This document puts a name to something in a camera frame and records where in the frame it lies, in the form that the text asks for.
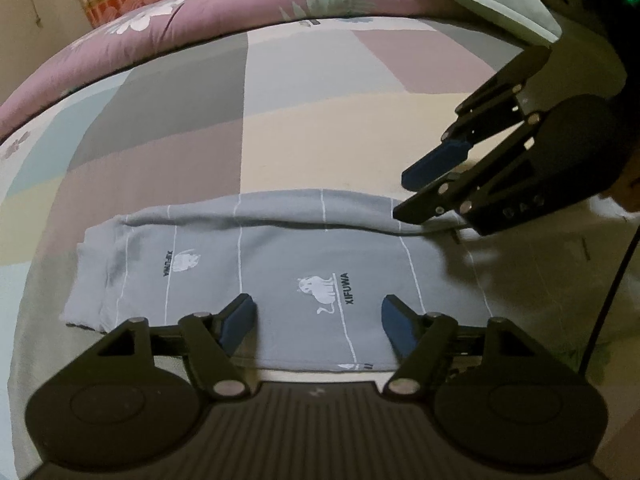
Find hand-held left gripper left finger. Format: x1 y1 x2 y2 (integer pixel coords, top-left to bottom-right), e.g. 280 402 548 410
75 293 258 401

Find patchwork floral bed sheet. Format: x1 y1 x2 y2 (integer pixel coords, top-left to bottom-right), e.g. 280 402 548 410
0 15 640 461

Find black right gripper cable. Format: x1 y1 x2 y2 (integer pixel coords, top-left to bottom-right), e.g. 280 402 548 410
582 240 628 376

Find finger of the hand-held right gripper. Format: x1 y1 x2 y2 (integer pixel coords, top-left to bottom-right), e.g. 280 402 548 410
401 45 552 192
393 111 546 226

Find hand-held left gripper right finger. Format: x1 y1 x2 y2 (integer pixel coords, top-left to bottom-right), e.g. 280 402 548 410
380 294 563 401

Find grey cat-print pants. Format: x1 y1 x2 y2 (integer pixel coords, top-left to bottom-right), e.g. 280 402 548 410
60 187 493 373

